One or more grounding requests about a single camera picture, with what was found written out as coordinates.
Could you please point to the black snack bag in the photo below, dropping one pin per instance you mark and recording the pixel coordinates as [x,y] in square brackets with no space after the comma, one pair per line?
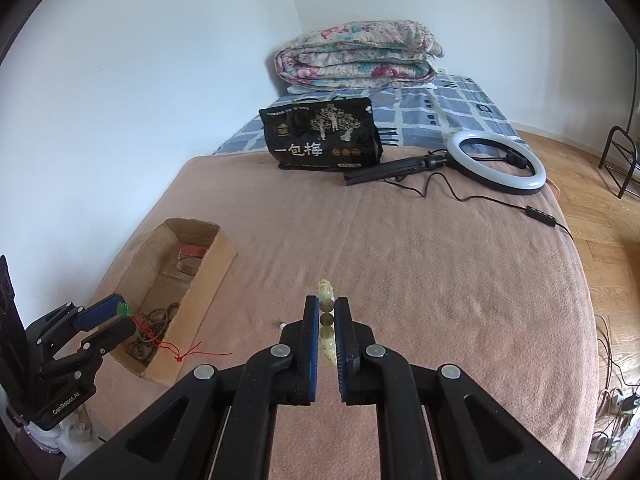
[334,135]

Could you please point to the white ring light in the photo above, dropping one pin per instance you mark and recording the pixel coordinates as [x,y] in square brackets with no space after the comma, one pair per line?
[496,161]

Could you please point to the black metal rack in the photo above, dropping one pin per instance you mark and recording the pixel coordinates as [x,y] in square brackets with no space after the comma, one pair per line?
[620,160]

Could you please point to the cardboard box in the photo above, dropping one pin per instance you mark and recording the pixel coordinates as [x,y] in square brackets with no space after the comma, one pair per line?
[167,301]

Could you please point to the folded floral quilt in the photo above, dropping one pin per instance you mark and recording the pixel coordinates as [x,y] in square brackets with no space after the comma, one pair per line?
[361,55]

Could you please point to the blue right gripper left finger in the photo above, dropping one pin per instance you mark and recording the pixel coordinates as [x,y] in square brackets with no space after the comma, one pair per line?
[307,355]

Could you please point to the watch with red strap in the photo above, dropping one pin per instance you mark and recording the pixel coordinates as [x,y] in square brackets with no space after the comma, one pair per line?
[190,258]

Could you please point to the black tripod stand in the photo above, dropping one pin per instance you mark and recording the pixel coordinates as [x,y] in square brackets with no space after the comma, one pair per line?
[399,168]

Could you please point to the blue checked bed sheet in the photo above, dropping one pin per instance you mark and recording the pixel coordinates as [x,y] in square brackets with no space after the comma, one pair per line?
[424,117]

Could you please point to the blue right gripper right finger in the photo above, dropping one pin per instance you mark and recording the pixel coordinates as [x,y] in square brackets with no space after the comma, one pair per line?
[346,348]

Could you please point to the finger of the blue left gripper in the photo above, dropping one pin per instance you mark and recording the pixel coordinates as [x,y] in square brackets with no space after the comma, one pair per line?
[102,311]
[110,336]

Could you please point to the power strip with cables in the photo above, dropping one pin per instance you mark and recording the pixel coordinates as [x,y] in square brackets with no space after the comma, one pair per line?
[617,407]

